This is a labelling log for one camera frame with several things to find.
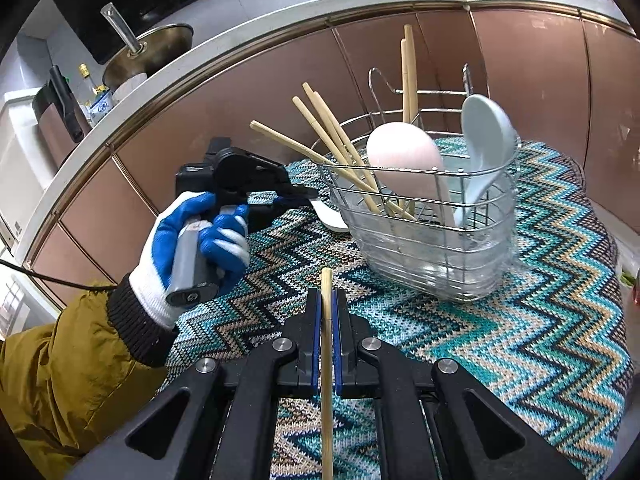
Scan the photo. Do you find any zigzag knitted mat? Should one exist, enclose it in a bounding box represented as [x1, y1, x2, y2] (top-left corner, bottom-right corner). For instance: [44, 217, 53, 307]
[165, 137, 629, 480]

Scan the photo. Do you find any white appliance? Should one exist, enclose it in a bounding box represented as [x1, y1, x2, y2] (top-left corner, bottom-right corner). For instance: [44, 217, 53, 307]
[0, 87, 57, 247]

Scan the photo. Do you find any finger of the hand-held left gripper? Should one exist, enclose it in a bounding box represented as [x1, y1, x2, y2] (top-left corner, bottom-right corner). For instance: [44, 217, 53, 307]
[247, 199, 289, 235]
[272, 184, 319, 200]

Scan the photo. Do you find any steel wok with handle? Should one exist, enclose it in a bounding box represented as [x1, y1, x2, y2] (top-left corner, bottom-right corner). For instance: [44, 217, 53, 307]
[101, 2, 195, 89]

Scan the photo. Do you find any black cable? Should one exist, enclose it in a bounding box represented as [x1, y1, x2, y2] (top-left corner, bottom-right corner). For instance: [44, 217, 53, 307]
[0, 259, 117, 292]

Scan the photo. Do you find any black bottle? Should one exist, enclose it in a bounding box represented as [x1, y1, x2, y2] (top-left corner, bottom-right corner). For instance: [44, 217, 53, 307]
[47, 66, 94, 144]

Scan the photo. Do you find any pink spoon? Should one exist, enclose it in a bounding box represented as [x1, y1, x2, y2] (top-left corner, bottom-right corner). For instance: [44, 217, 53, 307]
[366, 121, 458, 228]

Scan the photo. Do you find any wooden chopstick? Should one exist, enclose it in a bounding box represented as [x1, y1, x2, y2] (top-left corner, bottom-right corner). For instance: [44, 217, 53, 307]
[249, 120, 418, 223]
[301, 82, 373, 181]
[291, 96, 381, 213]
[311, 89, 388, 196]
[400, 37, 412, 128]
[321, 267, 335, 480]
[404, 24, 418, 126]

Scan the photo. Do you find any clear bottle with yellow cap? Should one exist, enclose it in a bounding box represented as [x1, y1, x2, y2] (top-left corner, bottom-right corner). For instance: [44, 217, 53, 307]
[77, 62, 114, 122]

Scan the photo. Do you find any person's left forearm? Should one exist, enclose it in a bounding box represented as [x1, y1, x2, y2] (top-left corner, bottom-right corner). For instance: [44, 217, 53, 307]
[0, 275, 181, 476]

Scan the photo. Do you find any wire utensil basket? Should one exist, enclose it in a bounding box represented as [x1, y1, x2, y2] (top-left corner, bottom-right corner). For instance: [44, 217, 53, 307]
[310, 65, 523, 304]

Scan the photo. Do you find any brown kitchen counter cabinet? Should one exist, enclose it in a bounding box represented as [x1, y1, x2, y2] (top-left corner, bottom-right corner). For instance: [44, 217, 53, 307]
[22, 0, 640, 306]

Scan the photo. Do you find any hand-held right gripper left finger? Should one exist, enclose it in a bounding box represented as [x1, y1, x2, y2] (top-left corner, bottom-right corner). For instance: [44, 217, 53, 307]
[65, 287, 322, 480]

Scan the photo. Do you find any pale blue spoon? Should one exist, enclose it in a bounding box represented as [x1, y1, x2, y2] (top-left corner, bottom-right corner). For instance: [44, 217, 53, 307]
[452, 94, 519, 226]

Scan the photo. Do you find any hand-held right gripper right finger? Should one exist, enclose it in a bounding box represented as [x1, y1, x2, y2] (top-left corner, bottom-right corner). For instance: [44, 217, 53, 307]
[334, 287, 586, 480]

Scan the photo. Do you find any white spoon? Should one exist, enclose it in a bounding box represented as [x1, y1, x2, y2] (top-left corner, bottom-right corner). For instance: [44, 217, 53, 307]
[306, 199, 350, 233]

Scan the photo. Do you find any person's left hand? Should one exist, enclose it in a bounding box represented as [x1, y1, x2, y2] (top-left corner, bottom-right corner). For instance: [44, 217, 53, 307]
[129, 191, 251, 331]

